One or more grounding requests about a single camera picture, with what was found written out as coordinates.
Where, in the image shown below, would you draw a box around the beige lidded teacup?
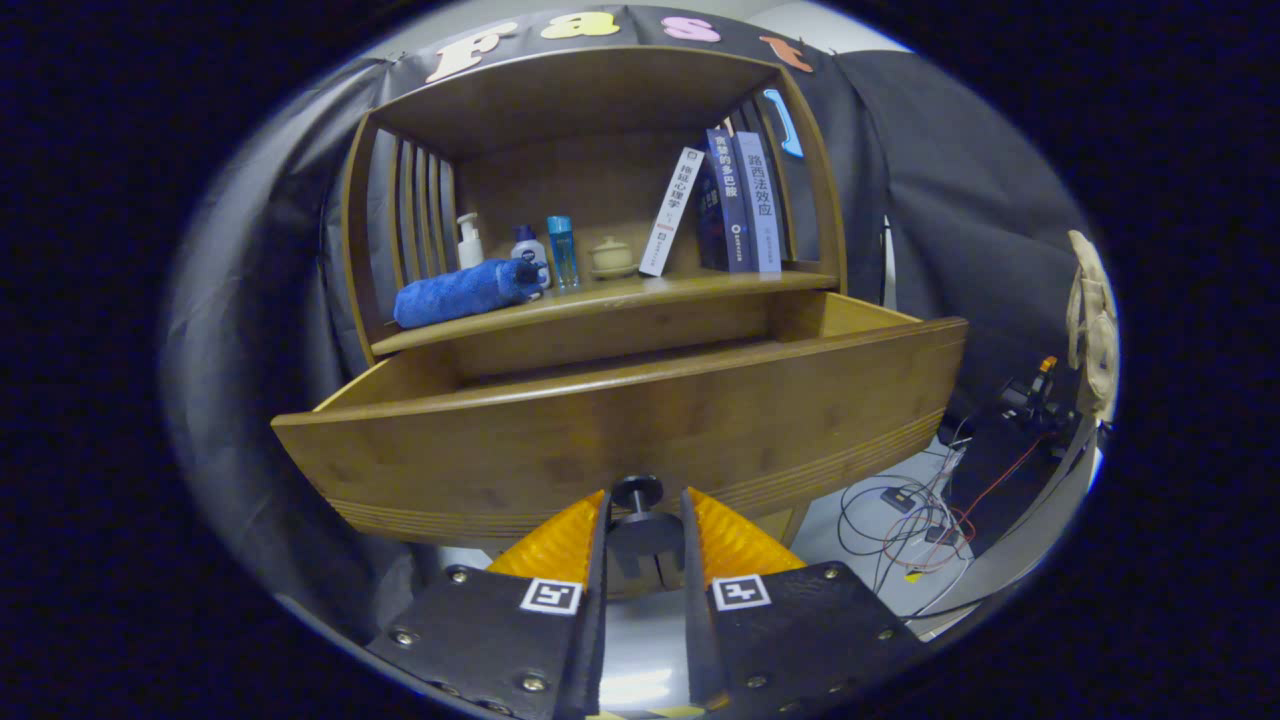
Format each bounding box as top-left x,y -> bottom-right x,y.
588,236 -> 639,280

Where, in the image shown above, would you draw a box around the black drawer knob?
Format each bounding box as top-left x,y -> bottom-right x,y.
606,474 -> 685,557

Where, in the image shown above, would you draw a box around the black orange device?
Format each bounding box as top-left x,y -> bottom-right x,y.
1000,355 -> 1076,431

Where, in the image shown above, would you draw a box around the white blue-capped lotion bottle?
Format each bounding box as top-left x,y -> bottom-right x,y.
511,225 -> 551,291

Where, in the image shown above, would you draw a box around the beige hanging cloth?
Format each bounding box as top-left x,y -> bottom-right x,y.
1065,230 -> 1119,421

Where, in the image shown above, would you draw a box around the wooden countertop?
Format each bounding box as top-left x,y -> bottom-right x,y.
370,262 -> 841,356

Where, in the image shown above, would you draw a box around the wooden cabinet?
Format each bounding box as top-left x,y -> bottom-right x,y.
340,45 -> 851,601

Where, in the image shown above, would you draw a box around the white book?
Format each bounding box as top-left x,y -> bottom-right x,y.
638,146 -> 706,278

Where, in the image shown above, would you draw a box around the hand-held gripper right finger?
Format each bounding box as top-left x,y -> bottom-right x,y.
681,486 -> 928,716

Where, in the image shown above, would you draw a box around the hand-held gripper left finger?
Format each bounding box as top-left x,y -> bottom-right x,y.
364,488 -> 612,719

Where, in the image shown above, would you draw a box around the pale blue book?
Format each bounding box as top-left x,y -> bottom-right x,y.
733,130 -> 784,274

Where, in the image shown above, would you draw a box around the wooden drawer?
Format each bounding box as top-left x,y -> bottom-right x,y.
270,290 -> 969,549

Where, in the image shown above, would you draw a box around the dark blue book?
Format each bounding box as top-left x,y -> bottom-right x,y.
697,127 -> 753,274

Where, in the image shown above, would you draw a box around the tangled floor cables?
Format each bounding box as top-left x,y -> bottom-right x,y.
838,428 -> 1061,593

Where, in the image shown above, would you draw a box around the clear blue bottle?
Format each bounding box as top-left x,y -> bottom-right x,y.
546,215 -> 581,292

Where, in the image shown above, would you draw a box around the blue folded towel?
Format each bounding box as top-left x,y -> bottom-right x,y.
392,258 -> 549,331

